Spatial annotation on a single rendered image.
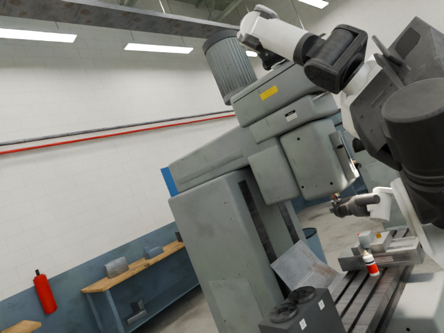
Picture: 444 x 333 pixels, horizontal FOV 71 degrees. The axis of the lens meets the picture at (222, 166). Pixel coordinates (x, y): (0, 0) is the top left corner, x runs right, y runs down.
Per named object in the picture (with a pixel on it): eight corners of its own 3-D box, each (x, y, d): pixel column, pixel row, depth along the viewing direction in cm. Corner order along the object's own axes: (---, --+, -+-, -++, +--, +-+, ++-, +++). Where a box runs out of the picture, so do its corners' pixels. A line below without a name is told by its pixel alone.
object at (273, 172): (321, 184, 155) (301, 135, 156) (298, 198, 137) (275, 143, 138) (290, 193, 167) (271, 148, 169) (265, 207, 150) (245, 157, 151)
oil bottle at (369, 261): (380, 271, 136) (370, 248, 136) (378, 275, 133) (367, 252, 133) (371, 272, 138) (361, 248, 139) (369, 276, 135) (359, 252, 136)
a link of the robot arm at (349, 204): (350, 192, 138) (371, 189, 127) (359, 213, 137) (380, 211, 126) (329, 203, 133) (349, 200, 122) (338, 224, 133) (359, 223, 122)
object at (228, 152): (303, 143, 155) (287, 106, 156) (280, 151, 138) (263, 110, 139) (203, 185, 209) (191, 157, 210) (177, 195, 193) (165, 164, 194)
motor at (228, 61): (269, 87, 159) (245, 30, 160) (246, 88, 144) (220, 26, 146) (241, 104, 173) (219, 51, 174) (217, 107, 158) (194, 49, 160)
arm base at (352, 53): (385, 39, 79) (366, 61, 91) (343, 11, 81) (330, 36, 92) (349, 84, 78) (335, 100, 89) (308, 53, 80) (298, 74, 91)
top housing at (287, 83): (353, 80, 135) (337, 45, 136) (328, 81, 116) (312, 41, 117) (269, 123, 167) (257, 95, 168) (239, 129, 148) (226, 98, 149)
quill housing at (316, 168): (359, 180, 140) (332, 114, 141) (343, 193, 125) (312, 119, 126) (322, 190, 153) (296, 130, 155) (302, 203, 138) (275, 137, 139)
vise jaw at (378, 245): (393, 238, 147) (390, 230, 147) (386, 252, 136) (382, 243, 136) (380, 240, 151) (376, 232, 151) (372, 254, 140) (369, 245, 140)
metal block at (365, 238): (376, 241, 148) (371, 229, 148) (373, 246, 143) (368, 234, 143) (366, 243, 151) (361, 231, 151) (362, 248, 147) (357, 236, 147)
